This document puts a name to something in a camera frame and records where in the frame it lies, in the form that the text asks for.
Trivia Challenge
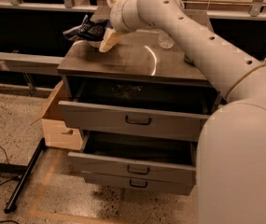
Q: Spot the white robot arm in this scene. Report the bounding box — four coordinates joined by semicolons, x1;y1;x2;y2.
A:
100;0;266;224

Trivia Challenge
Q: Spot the top grey drawer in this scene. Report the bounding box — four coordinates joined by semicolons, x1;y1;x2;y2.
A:
58;101;209;142

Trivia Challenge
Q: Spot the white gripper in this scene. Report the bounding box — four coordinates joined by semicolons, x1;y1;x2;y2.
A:
99;0;148;52

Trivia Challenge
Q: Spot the middle grey drawer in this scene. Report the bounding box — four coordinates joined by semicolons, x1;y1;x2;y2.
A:
68;152;196;185

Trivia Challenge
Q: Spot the grey metal drawer cabinet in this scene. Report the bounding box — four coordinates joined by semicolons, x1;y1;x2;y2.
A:
57;6;224;196

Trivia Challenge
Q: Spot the black metal stand leg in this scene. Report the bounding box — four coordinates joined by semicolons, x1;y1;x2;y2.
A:
4;138;46;214

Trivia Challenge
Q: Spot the clear plastic water bottle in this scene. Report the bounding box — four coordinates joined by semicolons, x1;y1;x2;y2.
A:
158;31;174;49

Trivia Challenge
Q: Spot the cardboard box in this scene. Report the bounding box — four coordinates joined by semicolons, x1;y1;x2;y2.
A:
33;81;83;150

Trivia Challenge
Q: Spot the grey shelf rail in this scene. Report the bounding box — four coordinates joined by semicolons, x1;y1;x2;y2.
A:
0;52;63;76

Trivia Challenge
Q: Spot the bottom grey drawer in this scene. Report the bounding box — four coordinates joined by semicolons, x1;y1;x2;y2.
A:
82;172;196;195

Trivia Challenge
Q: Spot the blue chip bag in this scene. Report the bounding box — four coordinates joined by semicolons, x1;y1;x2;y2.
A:
63;15;111;42

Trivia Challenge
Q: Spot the green soda can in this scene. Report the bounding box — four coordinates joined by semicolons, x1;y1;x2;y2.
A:
184;56;195;66

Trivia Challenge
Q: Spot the grey drawer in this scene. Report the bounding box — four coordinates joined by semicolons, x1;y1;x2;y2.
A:
68;152;196;185
58;101;209;142
82;172;196;195

